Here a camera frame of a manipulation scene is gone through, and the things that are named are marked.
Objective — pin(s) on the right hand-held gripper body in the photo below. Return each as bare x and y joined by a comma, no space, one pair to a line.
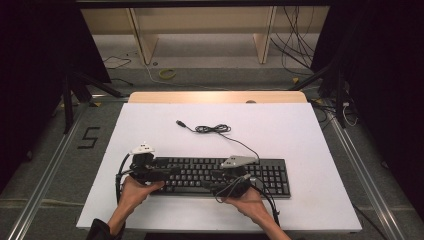
233,183

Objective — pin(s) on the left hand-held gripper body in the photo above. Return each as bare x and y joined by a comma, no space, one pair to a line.
143,170

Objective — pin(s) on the black keyboard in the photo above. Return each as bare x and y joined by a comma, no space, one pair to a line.
196,166

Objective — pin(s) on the person's left hand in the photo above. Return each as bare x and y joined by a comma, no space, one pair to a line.
135,195

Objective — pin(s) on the person's right hand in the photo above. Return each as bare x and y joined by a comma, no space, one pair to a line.
250,205

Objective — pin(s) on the white board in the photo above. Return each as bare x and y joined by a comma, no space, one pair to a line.
283,133

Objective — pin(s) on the light wooden table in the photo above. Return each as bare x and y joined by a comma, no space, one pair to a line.
200,97

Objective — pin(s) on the yellow floor tape piece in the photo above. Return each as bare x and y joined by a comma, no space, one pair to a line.
96,104
295,80

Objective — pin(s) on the yellow tape roll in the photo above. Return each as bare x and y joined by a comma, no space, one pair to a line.
161,74

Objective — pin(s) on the black tripod stand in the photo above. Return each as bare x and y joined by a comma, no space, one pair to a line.
68,106

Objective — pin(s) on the light wooden shelf unit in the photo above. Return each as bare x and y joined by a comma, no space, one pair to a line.
146,41

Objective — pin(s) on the black metal stand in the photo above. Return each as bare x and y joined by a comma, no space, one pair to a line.
339,100

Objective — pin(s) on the black curtain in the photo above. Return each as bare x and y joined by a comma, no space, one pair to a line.
390,83
33,66

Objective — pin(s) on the aluminium floor rail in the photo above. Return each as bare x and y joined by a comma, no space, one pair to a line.
370,186
43,186

